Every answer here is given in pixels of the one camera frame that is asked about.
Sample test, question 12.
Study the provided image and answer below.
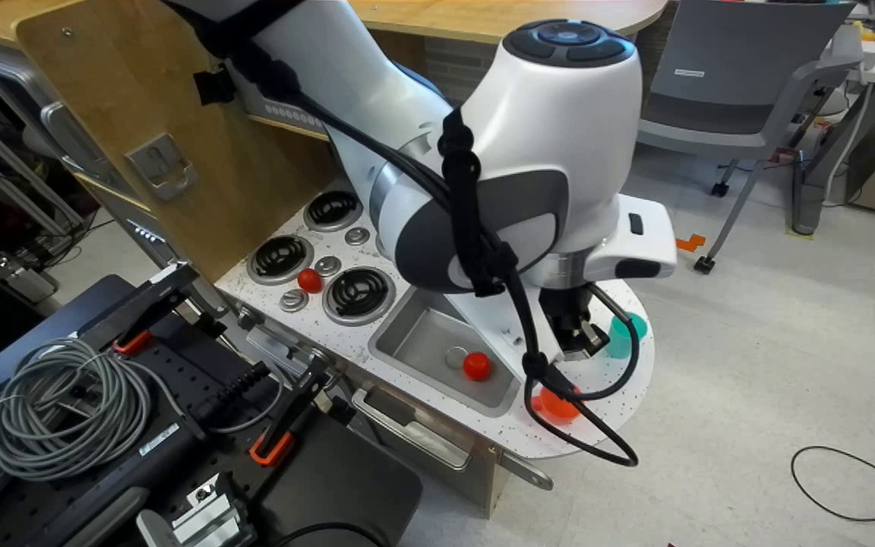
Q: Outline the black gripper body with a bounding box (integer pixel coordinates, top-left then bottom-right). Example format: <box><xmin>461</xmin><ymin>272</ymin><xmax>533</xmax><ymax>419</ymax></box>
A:
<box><xmin>537</xmin><ymin>284</ymin><xmax>614</xmax><ymax>331</ymax></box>

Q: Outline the teal plastic cup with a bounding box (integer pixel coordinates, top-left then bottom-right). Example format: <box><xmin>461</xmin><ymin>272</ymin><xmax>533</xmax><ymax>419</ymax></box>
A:
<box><xmin>602</xmin><ymin>311</ymin><xmax>651</xmax><ymax>361</ymax></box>

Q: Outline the gray toy sink basin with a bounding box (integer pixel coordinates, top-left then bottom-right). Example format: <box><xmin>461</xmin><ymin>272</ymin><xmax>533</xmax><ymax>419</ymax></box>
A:
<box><xmin>364</xmin><ymin>294</ymin><xmax>521</xmax><ymax>419</ymax></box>

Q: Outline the orange toy plate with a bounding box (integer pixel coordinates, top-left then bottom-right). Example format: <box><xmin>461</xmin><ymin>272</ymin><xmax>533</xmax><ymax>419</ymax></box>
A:
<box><xmin>527</xmin><ymin>386</ymin><xmax>586</xmax><ymax>428</ymax></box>

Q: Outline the red toy ball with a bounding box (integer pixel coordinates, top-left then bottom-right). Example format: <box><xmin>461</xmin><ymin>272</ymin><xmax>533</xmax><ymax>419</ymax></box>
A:
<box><xmin>460</xmin><ymin>349</ymin><xmax>494</xmax><ymax>386</ymax></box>
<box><xmin>294</xmin><ymin>263</ymin><xmax>329</xmax><ymax>297</ymax></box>

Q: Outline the black coil toy burner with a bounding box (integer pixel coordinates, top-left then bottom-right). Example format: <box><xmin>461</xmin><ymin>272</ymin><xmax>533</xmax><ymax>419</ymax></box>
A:
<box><xmin>318</xmin><ymin>263</ymin><xmax>398</xmax><ymax>327</ymax></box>
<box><xmin>304</xmin><ymin>184</ymin><xmax>366</xmax><ymax>235</ymax></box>
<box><xmin>246</xmin><ymin>235</ymin><xmax>316</xmax><ymax>286</ymax></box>

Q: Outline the office swivel chair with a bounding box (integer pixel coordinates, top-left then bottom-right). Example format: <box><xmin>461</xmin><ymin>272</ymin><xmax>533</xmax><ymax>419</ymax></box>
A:
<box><xmin>623</xmin><ymin>0</ymin><xmax>866</xmax><ymax>277</ymax></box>

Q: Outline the black floor cable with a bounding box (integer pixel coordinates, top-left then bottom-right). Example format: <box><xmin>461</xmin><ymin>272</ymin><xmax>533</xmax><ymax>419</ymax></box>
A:
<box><xmin>786</xmin><ymin>444</ymin><xmax>875</xmax><ymax>547</ymax></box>

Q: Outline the black clamp orange handle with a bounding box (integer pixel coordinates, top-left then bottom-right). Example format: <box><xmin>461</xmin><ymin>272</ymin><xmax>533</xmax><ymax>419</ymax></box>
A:
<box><xmin>75</xmin><ymin>258</ymin><xmax>202</xmax><ymax>359</ymax></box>
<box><xmin>246</xmin><ymin>361</ymin><xmax>333</xmax><ymax>470</ymax></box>

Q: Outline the silver metal bracket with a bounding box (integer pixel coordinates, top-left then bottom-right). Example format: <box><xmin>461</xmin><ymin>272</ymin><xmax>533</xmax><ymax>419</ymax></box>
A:
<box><xmin>130</xmin><ymin>473</ymin><xmax>259</xmax><ymax>547</ymax></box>

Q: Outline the gray plastic panel bracket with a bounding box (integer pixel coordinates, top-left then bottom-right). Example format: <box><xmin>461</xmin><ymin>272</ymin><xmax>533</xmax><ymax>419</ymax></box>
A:
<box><xmin>124</xmin><ymin>131</ymin><xmax>196</xmax><ymax>203</ymax></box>

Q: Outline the gray metal rack frame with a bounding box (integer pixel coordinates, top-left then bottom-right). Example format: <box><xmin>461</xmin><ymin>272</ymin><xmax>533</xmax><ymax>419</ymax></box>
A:
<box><xmin>0</xmin><ymin>41</ymin><xmax>106</xmax><ymax>269</ymax></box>

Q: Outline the gray coiled cable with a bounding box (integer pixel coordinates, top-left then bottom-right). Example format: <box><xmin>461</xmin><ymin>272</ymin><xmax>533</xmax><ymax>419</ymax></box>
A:
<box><xmin>0</xmin><ymin>338</ymin><xmax>156</xmax><ymax>484</ymax></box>

